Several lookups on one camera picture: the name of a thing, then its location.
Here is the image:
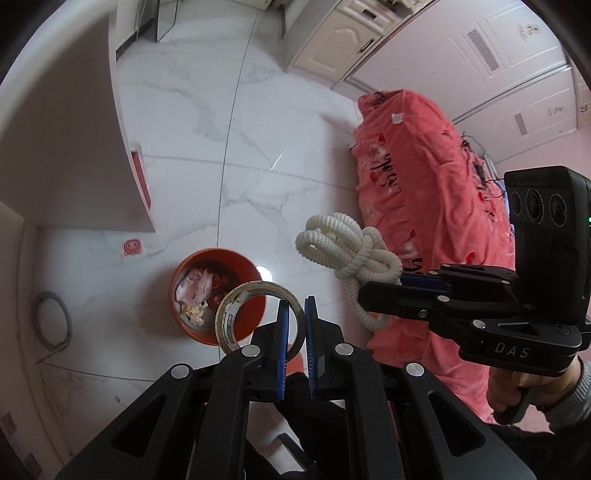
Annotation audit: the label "black cables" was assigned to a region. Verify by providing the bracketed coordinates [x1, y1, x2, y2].
[459, 134, 509, 199]

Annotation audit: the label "red bed sheet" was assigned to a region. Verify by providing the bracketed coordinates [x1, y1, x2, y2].
[353, 89, 591, 432]

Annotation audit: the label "person's right hand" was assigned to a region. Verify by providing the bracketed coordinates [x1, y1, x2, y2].
[487, 355, 585, 416]

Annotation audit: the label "white knotted rope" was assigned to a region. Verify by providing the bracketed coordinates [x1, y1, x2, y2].
[295, 212, 403, 331]

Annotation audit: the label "white plastic bag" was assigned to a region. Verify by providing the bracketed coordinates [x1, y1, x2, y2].
[175, 270, 215, 308]

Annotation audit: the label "grey hose coil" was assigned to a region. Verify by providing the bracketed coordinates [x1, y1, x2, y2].
[34, 291, 74, 365]

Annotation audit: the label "yellow paper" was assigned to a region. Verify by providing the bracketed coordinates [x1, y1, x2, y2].
[182, 301, 209, 328]

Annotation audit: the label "clear tape roll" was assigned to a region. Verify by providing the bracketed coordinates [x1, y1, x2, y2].
[215, 281, 305, 361]

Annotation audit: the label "orange trash bin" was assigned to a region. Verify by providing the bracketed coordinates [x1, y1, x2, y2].
[168, 248, 267, 346]

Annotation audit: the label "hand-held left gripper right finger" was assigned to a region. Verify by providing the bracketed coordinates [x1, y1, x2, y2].
[304, 295, 536, 480]

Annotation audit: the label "cream wardrobe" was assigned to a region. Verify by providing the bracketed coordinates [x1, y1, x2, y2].
[284, 0, 591, 162]

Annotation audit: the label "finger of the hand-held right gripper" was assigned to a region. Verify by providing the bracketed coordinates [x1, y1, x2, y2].
[358, 279, 527, 344]
[399, 264, 520, 296]

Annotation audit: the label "person's right forearm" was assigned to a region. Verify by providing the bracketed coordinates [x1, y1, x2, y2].
[545, 360, 591, 435]

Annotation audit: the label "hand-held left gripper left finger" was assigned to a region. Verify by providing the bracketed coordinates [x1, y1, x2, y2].
[55, 299, 289, 480]

